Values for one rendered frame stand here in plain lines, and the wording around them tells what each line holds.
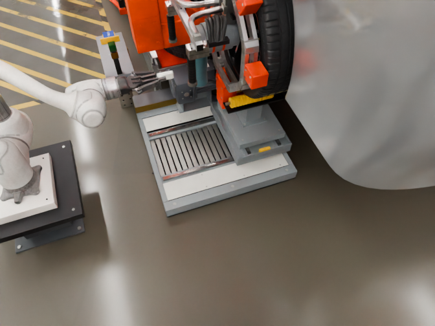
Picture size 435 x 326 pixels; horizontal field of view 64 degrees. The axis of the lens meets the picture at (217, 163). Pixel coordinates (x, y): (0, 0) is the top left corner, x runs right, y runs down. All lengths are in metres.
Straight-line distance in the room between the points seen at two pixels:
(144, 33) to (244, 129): 0.80
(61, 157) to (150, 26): 0.88
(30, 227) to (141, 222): 0.57
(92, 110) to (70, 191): 0.70
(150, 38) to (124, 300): 1.44
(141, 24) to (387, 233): 1.82
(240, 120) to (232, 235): 0.70
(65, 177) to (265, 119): 1.19
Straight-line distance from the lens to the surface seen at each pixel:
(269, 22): 1.49
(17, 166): 1.84
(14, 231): 1.94
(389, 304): 2.09
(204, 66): 1.94
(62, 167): 2.05
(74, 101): 1.38
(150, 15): 2.11
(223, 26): 1.50
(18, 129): 1.93
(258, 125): 2.18
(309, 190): 2.23
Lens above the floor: 1.85
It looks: 55 degrees down
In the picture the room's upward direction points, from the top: 1 degrees clockwise
